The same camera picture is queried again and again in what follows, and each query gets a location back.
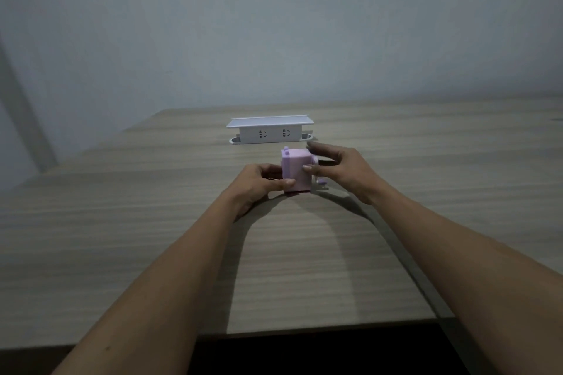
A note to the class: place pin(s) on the person's right hand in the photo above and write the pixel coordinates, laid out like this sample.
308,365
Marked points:
352,172

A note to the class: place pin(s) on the person's left hand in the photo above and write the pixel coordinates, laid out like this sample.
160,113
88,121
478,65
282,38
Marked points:
253,185

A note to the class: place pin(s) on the person's left thumb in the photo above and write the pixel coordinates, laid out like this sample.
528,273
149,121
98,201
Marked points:
281,184

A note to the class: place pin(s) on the person's right thumb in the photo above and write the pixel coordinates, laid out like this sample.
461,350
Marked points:
317,167

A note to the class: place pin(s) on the pink cube pencil sharpener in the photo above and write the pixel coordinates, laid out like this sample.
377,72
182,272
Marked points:
297,172

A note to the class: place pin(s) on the person's right forearm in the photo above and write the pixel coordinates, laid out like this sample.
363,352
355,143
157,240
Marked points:
466,273

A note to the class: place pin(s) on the person's left forearm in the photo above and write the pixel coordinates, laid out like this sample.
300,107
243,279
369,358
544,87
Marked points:
167,282

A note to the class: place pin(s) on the white pop-up socket box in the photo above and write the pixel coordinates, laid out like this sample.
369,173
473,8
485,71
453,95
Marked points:
268,129

